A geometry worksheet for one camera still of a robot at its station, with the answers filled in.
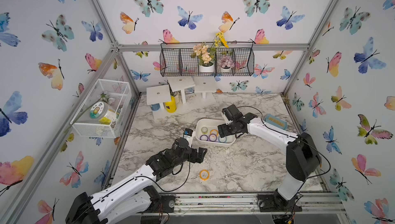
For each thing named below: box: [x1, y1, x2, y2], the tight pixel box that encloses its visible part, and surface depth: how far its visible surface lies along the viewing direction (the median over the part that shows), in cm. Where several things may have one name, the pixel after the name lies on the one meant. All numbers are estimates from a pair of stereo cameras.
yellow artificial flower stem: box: [210, 31, 229, 59], surface depth 85 cm
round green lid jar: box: [89, 101, 109, 120], surface depth 65 cm
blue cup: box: [150, 102, 161, 112], surface depth 109 cm
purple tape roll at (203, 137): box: [199, 134, 209, 142], surface depth 98 cm
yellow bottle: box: [165, 95, 177, 114], surface depth 104 cm
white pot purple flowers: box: [218, 54, 236, 73], surface depth 90 cm
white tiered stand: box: [146, 76, 218, 110], surface depth 101 cm
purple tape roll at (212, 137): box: [208, 133, 218, 142], surface depth 98 cm
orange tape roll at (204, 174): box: [199, 169, 210, 181], surface depth 84 cm
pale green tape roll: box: [201, 126, 209, 135], surface depth 101 cm
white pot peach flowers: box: [190, 43, 215, 73], surface depth 84 cm
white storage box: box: [195, 118, 237, 147], surface depth 98 cm
